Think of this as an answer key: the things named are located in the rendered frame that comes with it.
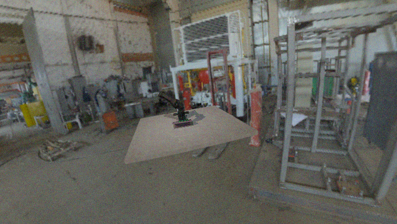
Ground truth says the mauve switch panel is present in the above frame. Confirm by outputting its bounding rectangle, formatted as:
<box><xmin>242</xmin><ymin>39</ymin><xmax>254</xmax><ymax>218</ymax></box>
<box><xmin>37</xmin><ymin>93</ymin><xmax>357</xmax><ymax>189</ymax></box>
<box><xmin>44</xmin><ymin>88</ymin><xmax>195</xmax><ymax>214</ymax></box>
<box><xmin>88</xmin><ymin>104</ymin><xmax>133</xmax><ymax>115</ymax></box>
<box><xmin>172</xmin><ymin>119</ymin><xmax>192</xmax><ymax>128</ymax></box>

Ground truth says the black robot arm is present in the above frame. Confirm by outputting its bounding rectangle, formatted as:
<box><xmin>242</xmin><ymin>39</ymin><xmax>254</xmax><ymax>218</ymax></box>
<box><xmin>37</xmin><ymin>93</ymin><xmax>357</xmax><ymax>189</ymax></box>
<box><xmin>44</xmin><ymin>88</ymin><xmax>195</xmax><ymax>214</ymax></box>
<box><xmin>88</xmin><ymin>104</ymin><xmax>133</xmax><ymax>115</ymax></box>
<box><xmin>158</xmin><ymin>91</ymin><xmax>185</xmax><ymax>115</ymax></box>

